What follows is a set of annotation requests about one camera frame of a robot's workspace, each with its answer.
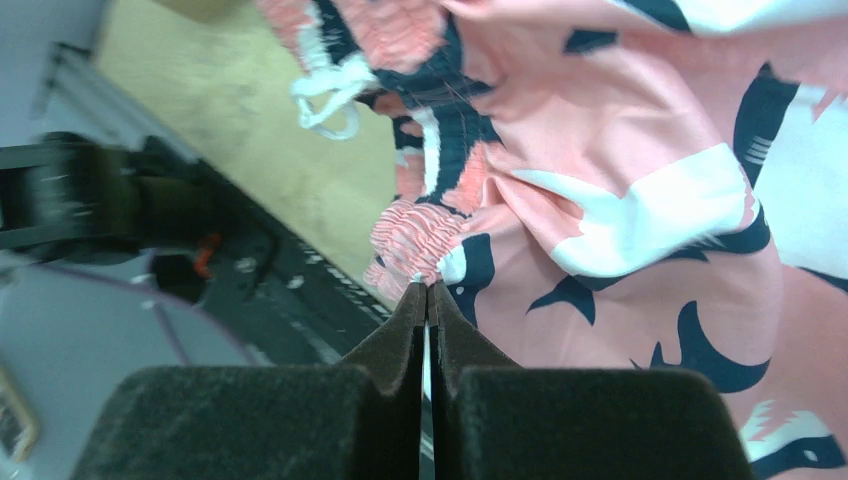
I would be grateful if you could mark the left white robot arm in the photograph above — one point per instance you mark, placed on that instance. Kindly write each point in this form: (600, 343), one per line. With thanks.
(68, 195)

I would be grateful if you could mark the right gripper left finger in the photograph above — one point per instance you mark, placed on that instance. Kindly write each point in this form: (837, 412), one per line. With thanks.
(359, 418)

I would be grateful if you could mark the pink patterned shorts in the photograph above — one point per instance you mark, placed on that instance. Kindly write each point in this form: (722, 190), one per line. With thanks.
(616, 184)

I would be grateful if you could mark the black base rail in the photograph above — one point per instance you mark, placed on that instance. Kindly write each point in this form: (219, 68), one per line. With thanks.
(265, 285)

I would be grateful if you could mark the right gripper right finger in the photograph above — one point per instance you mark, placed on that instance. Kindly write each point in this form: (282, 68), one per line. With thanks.
(493, 419)

